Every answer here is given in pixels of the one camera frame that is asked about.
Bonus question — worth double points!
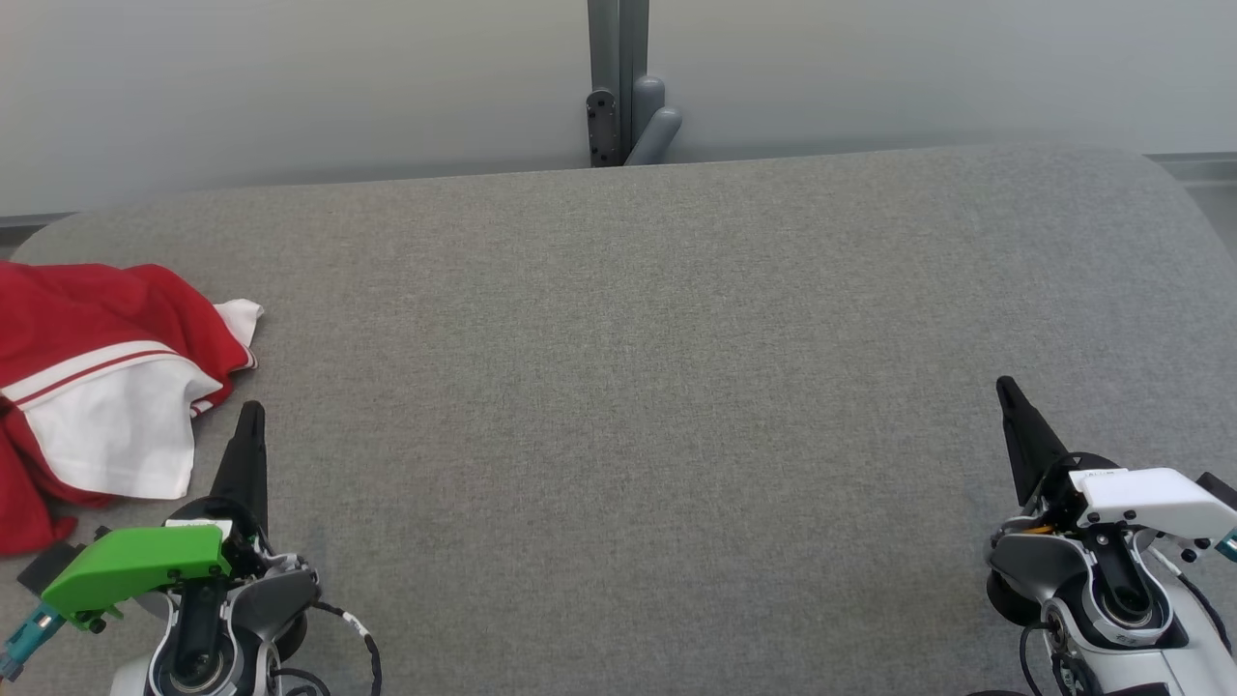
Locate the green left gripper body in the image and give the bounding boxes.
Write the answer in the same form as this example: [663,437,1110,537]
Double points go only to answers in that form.
[41,493,320,634]

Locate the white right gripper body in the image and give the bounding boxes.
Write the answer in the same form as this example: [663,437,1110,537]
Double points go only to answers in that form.
[1005,452,1237,544]

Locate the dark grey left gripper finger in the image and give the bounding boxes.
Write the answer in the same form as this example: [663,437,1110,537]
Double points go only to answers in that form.
[208,401,269,537]

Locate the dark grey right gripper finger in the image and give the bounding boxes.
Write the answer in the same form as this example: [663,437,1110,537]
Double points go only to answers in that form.
[995,376,1071,509]

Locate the red number 23 jersey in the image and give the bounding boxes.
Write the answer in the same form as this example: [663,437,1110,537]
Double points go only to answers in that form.
[0,259,264,558]

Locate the left camera cable teal plug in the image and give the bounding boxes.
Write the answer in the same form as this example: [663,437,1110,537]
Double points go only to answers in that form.
[0,601,65,683]

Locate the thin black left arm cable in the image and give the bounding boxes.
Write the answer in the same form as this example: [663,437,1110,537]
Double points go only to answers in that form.
[311,599,385,696]

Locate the dark grey hinge bracket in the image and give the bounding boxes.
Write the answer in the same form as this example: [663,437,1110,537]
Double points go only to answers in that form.
[585,89,620,168]

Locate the grey metal wall post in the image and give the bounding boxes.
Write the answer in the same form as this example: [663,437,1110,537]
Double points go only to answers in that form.
[587,0,650,167]

